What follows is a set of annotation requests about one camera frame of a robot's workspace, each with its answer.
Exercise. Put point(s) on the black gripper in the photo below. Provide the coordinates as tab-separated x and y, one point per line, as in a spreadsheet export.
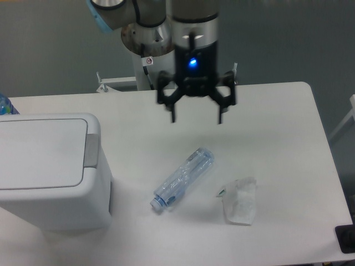
195	69

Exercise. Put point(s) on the crumpled white plastic wrapper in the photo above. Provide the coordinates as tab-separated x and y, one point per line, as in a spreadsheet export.
238	199

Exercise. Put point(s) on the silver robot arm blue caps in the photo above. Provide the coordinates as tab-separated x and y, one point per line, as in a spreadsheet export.
190	33

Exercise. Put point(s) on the white push-lid trash can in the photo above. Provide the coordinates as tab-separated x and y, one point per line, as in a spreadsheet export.
54	173

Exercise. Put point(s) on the white frame at right edge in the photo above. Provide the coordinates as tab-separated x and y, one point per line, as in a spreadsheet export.
344	125

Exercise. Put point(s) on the clear empty plastic bottle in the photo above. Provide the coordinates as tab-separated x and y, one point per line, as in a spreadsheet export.
175	186

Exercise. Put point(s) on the black device at table edge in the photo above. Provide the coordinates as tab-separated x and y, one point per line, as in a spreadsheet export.
345	236

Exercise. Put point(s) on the blue labelled water bottle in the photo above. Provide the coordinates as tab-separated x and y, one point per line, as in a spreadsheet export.
6	106

